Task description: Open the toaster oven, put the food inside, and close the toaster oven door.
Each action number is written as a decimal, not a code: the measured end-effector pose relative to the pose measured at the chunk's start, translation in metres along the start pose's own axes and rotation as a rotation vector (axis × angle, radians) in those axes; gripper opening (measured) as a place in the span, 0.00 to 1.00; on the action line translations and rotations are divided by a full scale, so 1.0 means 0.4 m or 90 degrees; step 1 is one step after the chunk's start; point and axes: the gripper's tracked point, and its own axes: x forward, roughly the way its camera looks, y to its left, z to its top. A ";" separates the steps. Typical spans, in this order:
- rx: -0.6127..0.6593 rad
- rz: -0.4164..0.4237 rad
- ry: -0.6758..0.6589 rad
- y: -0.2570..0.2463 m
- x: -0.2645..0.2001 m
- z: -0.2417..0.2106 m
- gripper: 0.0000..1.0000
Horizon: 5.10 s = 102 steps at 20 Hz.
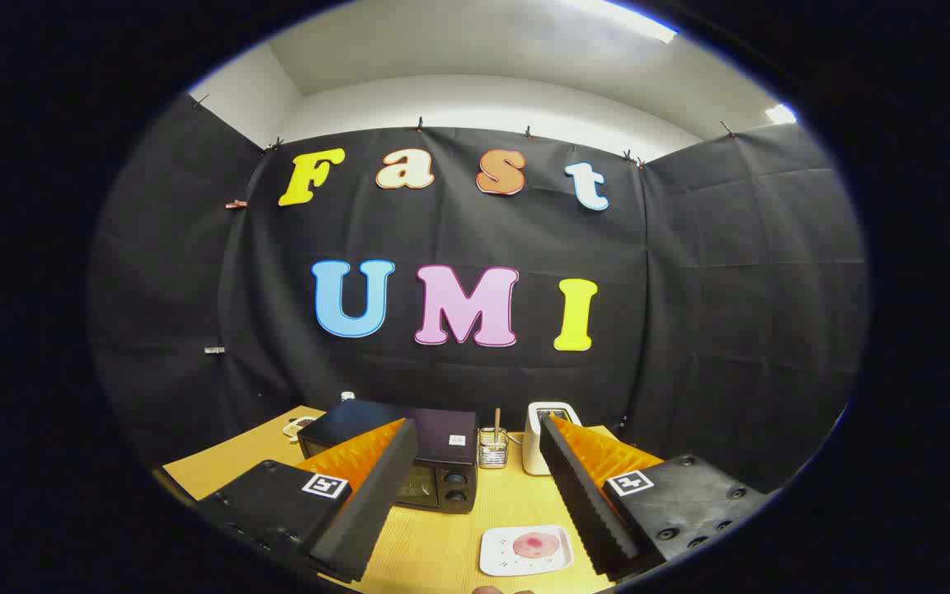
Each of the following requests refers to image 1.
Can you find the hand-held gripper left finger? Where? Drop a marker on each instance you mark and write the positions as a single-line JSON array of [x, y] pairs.
[[376, 503]]

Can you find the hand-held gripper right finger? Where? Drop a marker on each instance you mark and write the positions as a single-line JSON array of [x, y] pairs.
[[582, 503]]

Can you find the pink round pastry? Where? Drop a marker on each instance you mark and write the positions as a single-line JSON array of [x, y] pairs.
[[534, 544]]

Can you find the black toaster oven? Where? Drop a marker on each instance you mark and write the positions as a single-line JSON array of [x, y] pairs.
[[434, 437]]

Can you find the white square plate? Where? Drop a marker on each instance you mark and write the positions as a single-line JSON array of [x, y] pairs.
[[496, 563]]

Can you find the white pop-up toaster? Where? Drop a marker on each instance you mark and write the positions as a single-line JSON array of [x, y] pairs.
[[534, 445]]

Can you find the small ceiling light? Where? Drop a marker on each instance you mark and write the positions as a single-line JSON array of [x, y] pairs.
[[780, 113]]

